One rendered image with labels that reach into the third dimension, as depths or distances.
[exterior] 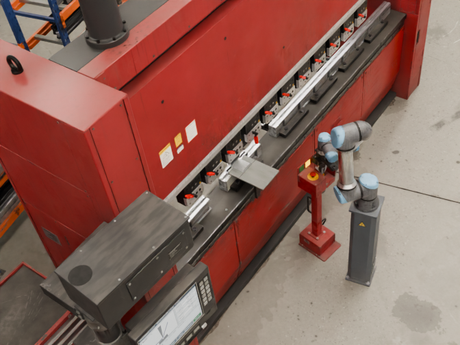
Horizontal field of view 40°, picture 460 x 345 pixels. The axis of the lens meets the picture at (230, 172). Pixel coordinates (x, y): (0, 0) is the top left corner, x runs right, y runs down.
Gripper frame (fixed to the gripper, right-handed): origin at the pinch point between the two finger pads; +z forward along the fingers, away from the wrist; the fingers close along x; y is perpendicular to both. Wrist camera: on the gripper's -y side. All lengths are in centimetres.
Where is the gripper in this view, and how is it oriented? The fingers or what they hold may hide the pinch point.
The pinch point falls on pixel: (322, 173)
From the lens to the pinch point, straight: 426.4
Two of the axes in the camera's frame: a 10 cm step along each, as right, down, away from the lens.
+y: -7.1, -5.2, 4.7
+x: -7.0, 5.7, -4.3
